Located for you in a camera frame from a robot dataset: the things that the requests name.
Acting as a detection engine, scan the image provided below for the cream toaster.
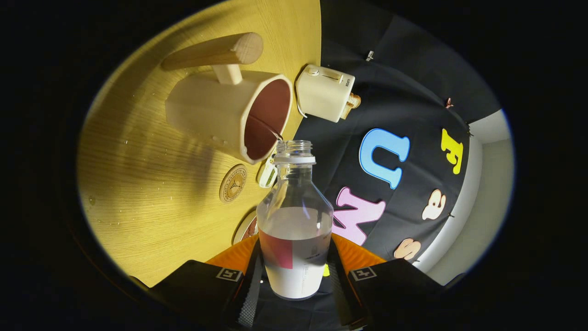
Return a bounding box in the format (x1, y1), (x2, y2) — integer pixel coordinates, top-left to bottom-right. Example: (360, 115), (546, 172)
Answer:
(295, 64), (356, 123)

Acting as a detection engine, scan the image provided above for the round wooden coaster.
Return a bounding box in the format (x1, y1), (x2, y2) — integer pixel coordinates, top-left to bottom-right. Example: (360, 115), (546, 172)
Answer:
(219, 164), (248, 203)

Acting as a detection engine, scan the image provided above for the divided dish of grains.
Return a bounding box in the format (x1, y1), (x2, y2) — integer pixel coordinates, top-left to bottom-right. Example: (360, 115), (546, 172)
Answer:
(258, 154), (278, 189)

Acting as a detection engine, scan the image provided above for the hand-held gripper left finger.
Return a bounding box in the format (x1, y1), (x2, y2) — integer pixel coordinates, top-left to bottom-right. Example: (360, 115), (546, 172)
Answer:
(149, 234), (263, 329)

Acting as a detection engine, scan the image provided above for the black backdrop cloth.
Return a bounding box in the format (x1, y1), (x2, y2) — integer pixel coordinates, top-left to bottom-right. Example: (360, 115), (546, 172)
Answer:
(250, 0), (501, 331)

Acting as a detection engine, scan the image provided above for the small white plate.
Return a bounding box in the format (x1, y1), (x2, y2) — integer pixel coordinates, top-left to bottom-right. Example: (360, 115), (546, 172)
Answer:
(233, 211), (259, 245)

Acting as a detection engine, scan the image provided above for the clear juice bottle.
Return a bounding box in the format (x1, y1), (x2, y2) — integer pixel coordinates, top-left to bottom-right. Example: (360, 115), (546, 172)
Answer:
(256, 140), (334, 300)

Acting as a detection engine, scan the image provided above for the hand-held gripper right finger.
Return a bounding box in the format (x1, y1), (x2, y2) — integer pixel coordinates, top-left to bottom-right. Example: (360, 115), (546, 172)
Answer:
(327, 234), (444, 329)

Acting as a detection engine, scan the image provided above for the wooden table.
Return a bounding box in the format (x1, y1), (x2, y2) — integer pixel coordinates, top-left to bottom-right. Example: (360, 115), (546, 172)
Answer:
(77, 0), (322, 288)

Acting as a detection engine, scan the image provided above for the cream cup with wooden handle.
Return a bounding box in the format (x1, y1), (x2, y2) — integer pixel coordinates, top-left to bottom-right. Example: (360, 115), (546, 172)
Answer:
(161, 32), (294, 165)

